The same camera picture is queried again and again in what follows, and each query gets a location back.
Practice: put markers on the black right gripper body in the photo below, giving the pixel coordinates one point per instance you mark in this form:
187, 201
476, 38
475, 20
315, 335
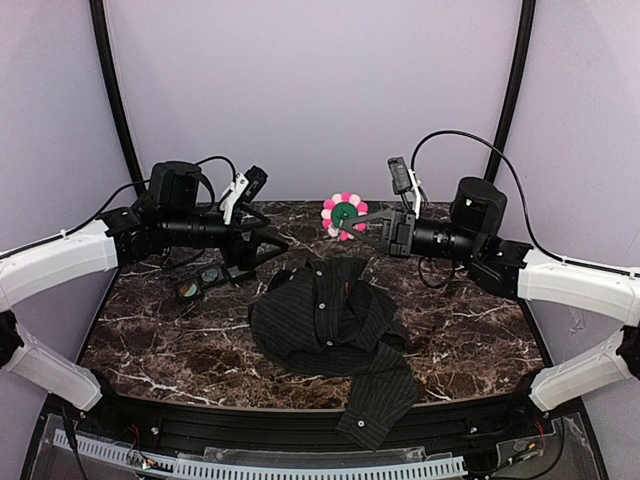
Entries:
398, 233

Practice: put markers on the teal round button brooch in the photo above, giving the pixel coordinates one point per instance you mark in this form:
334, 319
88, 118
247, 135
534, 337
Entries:
210, 275

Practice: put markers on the black front frame rail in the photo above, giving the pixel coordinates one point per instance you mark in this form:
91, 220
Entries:
166, 426

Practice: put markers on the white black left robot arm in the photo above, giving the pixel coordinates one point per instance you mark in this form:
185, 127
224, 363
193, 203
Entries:
165, 215

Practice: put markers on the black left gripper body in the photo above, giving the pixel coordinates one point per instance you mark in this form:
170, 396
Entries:
241, 240

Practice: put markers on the black box left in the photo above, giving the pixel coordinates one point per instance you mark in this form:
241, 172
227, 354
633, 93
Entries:
182, 299

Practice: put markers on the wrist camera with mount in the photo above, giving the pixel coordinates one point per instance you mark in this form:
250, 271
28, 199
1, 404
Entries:
406, 185
242, 190

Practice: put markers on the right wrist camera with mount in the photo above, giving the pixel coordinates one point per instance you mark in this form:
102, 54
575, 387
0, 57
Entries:
406, 185

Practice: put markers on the orange green round brooch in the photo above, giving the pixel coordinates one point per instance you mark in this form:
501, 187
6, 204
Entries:
188, 290

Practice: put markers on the black pinstriped garment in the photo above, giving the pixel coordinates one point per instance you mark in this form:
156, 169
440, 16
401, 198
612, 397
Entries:
306, 323

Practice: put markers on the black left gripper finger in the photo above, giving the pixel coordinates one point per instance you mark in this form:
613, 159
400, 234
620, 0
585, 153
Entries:
268, 248
249, 219

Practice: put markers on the white slotted cable duct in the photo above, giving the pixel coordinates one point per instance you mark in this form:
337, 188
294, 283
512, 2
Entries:
244, 464

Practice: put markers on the black left corner frame post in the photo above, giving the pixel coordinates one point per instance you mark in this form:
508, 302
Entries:
110, 80

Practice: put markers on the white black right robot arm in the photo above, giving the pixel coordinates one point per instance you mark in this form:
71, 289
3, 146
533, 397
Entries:
519, 271

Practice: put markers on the pink white beaded brooch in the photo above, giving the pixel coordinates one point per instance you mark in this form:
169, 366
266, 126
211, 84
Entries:
338, 208

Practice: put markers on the black box right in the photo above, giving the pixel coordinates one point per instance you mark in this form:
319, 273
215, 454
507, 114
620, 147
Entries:
237, 276

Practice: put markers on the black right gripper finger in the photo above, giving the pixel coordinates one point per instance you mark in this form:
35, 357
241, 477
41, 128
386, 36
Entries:
377, 242
360, 223

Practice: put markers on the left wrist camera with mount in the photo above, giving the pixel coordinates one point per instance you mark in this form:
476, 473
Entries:
242, 190

